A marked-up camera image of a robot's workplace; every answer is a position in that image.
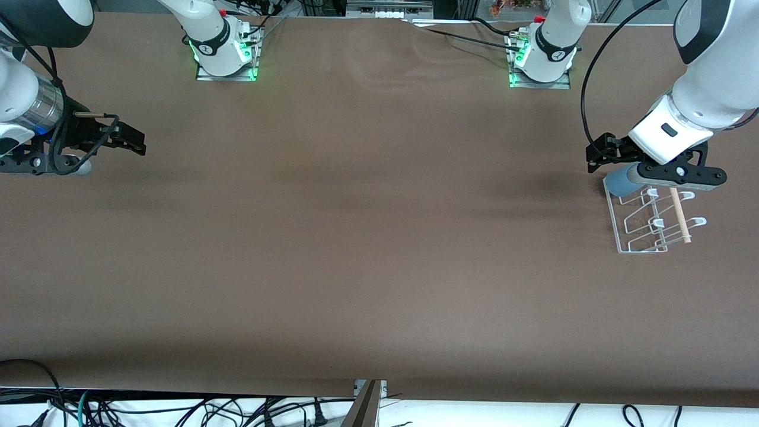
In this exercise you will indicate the grey power strip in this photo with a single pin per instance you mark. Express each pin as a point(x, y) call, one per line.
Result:
point(391, 7)

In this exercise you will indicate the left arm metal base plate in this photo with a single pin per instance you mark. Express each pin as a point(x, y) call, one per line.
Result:
point(539, 85)

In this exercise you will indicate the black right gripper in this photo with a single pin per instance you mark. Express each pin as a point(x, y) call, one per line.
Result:
point(79, 130)

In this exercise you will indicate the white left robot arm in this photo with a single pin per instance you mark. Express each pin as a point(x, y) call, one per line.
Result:
point(711, 89)

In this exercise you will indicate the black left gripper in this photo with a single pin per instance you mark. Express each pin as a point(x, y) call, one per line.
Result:
point(616, 149)

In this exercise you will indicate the aluminium frame post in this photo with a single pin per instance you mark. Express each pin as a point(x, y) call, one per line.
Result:
point(367, 409)

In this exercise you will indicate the blue plastic cup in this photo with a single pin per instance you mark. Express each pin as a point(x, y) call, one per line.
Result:
point(619, 182)

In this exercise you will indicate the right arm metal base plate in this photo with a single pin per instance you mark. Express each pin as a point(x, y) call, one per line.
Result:
point(228, 77)

